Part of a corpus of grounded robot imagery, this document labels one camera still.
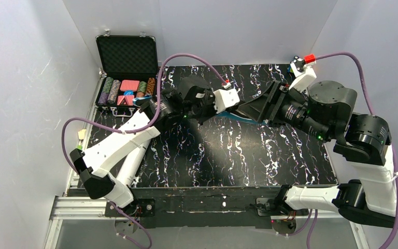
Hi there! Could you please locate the white shuttlecock tube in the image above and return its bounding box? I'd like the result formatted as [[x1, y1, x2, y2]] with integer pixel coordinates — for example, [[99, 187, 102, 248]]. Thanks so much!
[[116, 140, 150, 187]]

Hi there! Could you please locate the blue racket bag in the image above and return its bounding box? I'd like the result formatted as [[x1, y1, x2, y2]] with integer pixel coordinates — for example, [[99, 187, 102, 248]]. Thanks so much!
[[133, 96, 258, 125]]

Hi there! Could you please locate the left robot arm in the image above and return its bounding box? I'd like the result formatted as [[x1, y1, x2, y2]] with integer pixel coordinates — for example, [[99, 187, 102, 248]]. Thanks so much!
[[69, 76, 224, 208]]

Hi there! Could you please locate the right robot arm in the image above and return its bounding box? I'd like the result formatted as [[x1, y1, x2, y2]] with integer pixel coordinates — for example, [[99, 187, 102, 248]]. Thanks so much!
[[237, 80, 398, 228]]

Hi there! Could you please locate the black poker chip case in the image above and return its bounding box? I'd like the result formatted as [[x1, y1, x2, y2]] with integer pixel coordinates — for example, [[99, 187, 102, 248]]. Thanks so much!
[[95, 35, 159, 113]]

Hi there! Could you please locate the beige wooden block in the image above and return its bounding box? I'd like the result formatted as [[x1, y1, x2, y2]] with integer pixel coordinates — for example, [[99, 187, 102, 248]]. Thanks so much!
[[77, 129, 87, 141]]

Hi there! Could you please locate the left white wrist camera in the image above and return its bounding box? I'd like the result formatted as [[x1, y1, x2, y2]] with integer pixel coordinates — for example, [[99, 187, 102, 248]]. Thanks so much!
[[213, 80, 240, 114]]

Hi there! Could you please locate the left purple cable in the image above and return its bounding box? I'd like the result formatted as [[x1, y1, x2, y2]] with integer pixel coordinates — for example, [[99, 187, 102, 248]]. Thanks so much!
[[61, 53, 232, 249]]

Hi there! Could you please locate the purple cable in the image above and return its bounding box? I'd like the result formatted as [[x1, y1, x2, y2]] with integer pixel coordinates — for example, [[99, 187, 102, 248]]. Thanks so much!
[[61, 53, 232, 249], [303, 51, 398, 249]]

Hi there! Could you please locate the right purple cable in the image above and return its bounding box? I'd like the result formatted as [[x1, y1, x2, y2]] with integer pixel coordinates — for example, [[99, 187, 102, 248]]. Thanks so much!
[[303, 51, 398, 249]]

